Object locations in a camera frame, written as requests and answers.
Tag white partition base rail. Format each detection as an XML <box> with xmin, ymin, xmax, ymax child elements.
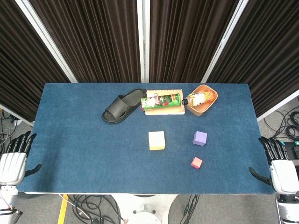
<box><xmin>256</xmin><ymin>90</ymin><xmax>299</xmax><ymax>122</ymax></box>
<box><xmin>0</xmin><ymin>104</ymin><xmax>35</xmax><ymax>128</ymax></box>

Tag small red foam cube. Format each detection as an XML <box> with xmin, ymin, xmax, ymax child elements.
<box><xmin>190</xmin><ymin>156</ymin><xmax>203</xmax><ymax>169</ymax></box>

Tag large yellow foam cube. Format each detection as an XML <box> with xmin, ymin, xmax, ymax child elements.
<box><xmin>148</xmin><ymin>131</ymin><xmax>166</xmax><ymax>151</ymax></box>

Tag kraft paper notebook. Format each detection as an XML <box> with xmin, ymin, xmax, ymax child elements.
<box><xmin>144</xmin><ymin>89</ymin><xmax>186</xmax><ymax>116</ymax></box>

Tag white partition post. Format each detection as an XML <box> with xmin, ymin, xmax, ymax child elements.
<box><xmin>200</xmin><ymin>0</ymin><xmax>249</xmax><ymax>84</ymax></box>
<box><xmin>136</xmin><ymin>0</ymin><xmax>150</xmax><ymax>84</ymax></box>
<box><xmin>15</xmin><ymin>0</ymin><xmax>78</xmax><ymax>84</ymax></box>

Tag purple cube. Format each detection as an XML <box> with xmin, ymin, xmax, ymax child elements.
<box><xmin>192</xmin><ymin>131</ymin><xmax>208</xmax><ymax>146</ymax></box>

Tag orange paper bowl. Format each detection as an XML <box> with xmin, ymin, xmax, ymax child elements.
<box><xmin>186</xmin><ymin>84</ymin><xmax>219</xmax><ymax>117</ymax></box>

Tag dark brown pleated curtain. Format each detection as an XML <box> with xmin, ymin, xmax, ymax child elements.
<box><xmin>29</xmin><ymin>0</ymin><xmax>142</xmax><ymax>84</ymax></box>
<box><xmin>0</xmin><ymin>0</ymin><xmax>71</xmax><ymax>123</ymax></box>
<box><xmin>205</xmin><ymin>0</ymin><xmax>299</xmax><ymax>119</ymax></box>
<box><xmin>149</xmin><ymin>0</ymin><xmax>240</xmax><ymax>84</ymax></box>

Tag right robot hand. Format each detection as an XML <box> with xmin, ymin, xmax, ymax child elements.
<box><xmin>249</xmin><ymin>136</ymin><xmax>299</xmax><ymax>194</ymax></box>

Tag green chips can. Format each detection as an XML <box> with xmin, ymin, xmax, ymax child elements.
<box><xmin>141</xmin><ymin>92</ymin><xmax>183</xmax><ymax>112</ymax></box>

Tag yellow floor tape strip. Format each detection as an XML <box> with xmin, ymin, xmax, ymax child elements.
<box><xmin>57</xmin><ymin>194</ymin><xmax>70</xmax><ymax>224</ymax></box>

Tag blue table cloth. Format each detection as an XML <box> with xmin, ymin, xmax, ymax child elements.
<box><xmin>17</xmin><ymin>83</ymin><xmax>275</xmax><ymax>195</ymax></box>

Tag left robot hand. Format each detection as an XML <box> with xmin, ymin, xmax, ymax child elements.
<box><xmin>0</xmin><ymin>130</ymin><xmax>43</xmax><ymax>186</ymax></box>

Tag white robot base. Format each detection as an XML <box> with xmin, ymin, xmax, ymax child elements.
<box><xmin>112</xmin><ymin>194</ymin><xmax>178</xmax><ymax>224</ymax></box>

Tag black equipment box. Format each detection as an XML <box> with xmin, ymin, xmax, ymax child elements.
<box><xmin>279</xmin><ymin>140</ymin><xmax>299</xmax><ymax>161</ymax></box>

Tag black rubber slipper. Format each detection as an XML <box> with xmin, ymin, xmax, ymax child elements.
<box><xmin>101</xmin><ymin>88</ymin><xmax>148</xmax><ymax>124</ymax></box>

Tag black floor cable bundle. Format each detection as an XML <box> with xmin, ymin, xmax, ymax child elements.
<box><xmin>58</xmin><ymin>194</ymin><xmax>124</xmax><ymax>224</ymax></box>
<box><xmin>0</xmin><ymin>109</ymin><xmax>21</xmax><ymax>150</ymax></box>
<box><xmin>263</xmin><ymin>98</ymin><xmax>299</xmax><ymax>143</ymax></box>

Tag orange drink bottle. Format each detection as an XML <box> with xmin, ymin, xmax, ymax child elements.
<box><xmin>181</xmin><ymin>90</ymin><xmax>217</xmax><ymax>107</ymax></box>

